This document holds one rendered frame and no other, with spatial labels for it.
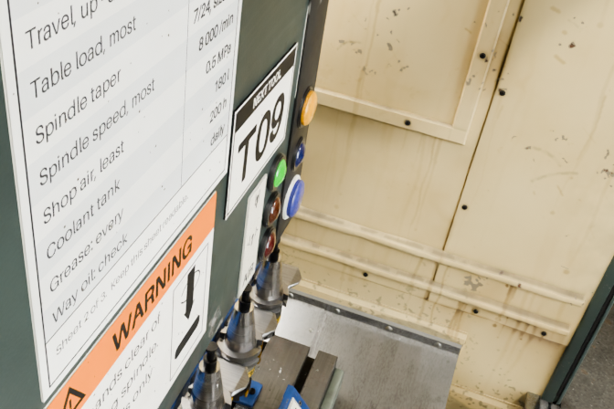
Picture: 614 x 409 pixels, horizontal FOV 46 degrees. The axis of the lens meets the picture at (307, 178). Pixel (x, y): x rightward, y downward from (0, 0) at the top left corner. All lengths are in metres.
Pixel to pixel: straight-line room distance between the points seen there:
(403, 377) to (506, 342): 0.23
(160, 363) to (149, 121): 0.15
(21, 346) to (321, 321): 1.38
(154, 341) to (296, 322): 1.25
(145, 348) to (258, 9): 0.17
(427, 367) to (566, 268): 0.37
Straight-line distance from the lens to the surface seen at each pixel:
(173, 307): 0.37
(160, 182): 0.30
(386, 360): 1.59
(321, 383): 1.41
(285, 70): 0.44
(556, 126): 1.28
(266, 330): 1.05
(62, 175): 0.23
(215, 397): 0.93
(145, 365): 0.36
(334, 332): 1.60
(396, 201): 1.40
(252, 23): 0.36
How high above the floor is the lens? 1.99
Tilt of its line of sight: 35 degrees down
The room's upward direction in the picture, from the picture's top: 9 degrees clockwise
